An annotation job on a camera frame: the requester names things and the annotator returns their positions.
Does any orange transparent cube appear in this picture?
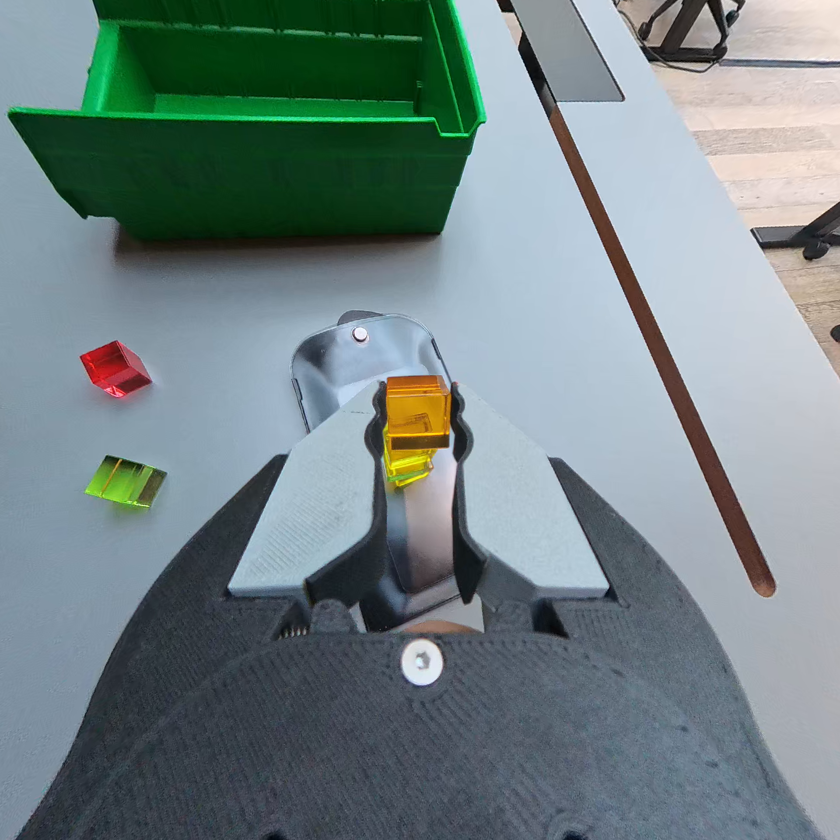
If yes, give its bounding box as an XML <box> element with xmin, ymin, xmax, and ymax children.
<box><xmin>384</xmin><ymin>375</ymin><xmax>454</xmax><ymax>454</ymax></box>

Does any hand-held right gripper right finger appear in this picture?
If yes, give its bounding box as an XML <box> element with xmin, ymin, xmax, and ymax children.
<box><xmin>451</xmin><ymin>382</ymin><xmax>611</xmax><ymax>605</ymax></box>

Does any green plastic storage bin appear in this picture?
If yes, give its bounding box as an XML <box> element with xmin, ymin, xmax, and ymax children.
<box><xmin>8</xmin><ymin>0</ymin><xmax>488</xmax><ymax>240</ymax></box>

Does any red transparent cube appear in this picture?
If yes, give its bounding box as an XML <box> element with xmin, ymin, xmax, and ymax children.
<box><xmin>79</xmin><ymin>340</ymin><xmax>153</xmax><ymax>399</ymax></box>

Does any grey cable flap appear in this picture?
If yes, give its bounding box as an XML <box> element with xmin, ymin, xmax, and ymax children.
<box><xmin>511</xmin><ymin>0</ymin><xmax>625</xmax><ymax>103</ymax></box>

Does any black table foot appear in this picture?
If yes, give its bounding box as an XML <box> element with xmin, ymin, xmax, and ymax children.
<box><xmin>751</xmin><ymin>200</ymin><xmax>840</xmax><ymax>261</ymax></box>

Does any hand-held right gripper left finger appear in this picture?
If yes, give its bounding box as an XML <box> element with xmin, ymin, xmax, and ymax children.
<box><xmin>226</xmin><ymin>381</ymin><xmax>395</xmax><ymax>608</ymax></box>

